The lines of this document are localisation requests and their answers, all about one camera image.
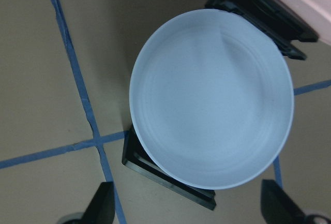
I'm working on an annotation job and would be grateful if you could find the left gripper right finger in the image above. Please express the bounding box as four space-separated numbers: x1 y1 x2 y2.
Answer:
260 178 331 224

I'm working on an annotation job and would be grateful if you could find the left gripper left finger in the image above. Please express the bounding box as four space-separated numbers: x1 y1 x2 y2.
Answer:
58 181 116 224

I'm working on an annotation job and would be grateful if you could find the blue plate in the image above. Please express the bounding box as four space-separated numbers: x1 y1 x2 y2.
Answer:
129 9 294 189

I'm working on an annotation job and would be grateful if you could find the black dish rack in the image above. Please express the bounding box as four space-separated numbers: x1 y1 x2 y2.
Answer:
122 0 318 209

